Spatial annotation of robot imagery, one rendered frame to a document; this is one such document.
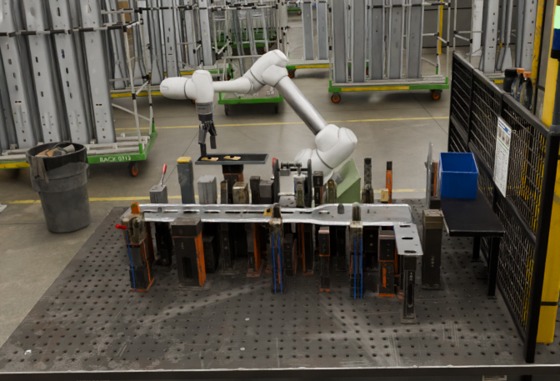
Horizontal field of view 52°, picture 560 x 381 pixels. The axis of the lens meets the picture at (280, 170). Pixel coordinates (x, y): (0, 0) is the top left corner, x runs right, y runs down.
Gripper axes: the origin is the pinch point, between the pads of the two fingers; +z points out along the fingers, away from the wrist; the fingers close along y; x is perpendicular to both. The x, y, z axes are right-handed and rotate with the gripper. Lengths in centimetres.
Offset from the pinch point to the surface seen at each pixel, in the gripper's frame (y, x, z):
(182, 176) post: 4.1, -14.8, 13.5
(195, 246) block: 52, 11, 29
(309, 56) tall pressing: -917, -141, 84
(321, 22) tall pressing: -927, -117, 18
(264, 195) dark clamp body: 12.2, 32.7, 18.5
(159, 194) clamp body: 22.6, -19.2, 16.8
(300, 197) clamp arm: 13, 51, 18
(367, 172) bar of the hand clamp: 6, 83, 7
